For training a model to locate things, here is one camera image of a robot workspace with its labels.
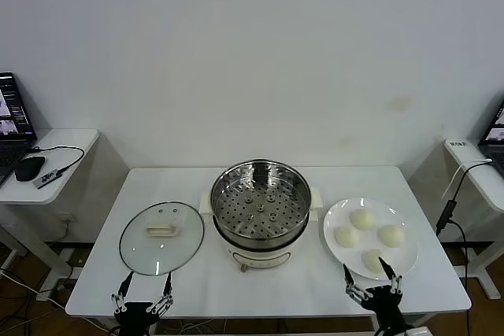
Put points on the cream electric cooker base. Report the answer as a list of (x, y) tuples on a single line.
[(260, 253)]

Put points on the black computer mouse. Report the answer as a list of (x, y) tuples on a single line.
[(29, 168)]

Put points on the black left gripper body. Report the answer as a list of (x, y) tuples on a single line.
[(134, 312)]

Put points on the round white plate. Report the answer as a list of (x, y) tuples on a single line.
[(346, 214)]

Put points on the black open laptop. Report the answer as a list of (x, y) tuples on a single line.
[(12, 115), (496, 131)]

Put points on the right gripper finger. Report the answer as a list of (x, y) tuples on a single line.
[(356, 292), (395, 285)]

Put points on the round glass pot lid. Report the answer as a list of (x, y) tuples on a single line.
[(157, 251)]

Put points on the small grey printed device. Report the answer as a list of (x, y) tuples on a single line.
[(47, 178)]

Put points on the white steamed baozi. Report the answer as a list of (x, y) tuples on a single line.
[(347, 236), (372, 261), (362, 218), (391, 235)]

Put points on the perforated steel steamer basket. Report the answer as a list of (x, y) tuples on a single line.
[(287, 222)]

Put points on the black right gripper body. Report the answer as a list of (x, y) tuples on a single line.
[(386, 306)]

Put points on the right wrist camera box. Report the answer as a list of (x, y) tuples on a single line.
[(411, 332)]

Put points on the small printed table label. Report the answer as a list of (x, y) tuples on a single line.
[(458, 143)]

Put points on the white side table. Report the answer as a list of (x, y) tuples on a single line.
[(75, 137), (472, 182)]

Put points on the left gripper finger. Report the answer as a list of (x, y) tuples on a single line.
[(167, 292), (123, 292)]

